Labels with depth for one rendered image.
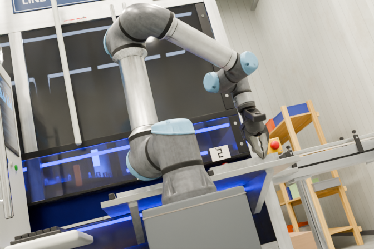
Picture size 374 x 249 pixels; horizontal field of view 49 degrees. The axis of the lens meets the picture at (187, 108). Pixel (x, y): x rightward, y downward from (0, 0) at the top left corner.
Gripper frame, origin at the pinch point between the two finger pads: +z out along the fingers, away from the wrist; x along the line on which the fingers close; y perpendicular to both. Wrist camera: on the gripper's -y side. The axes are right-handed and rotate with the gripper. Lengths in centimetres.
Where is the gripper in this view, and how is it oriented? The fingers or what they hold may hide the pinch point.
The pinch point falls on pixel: (263, 154)
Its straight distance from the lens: 150.9
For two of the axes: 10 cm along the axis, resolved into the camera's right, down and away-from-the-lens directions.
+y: -0.9, 3.3, 9.4
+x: -9.6, 2.0, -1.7
